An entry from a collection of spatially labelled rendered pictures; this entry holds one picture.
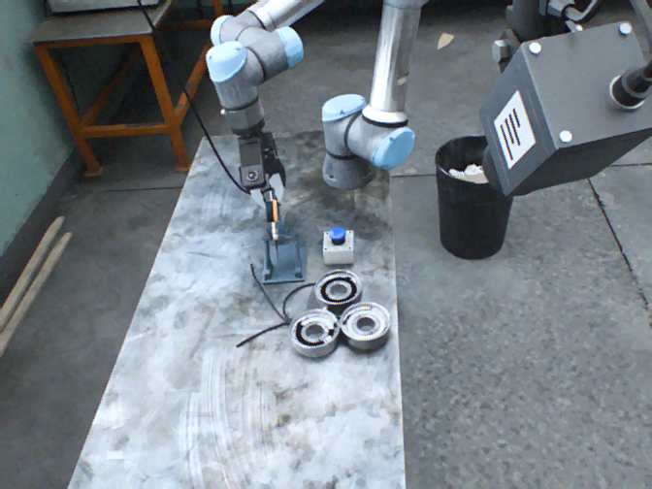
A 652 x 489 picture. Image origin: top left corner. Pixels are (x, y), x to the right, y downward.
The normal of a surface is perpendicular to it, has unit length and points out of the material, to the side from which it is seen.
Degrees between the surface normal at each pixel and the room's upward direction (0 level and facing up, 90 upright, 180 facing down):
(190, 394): 0
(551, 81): 37
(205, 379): 0
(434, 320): 0
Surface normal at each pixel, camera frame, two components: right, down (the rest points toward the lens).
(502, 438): -0.10, -0.75
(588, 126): 0.03, -0.21
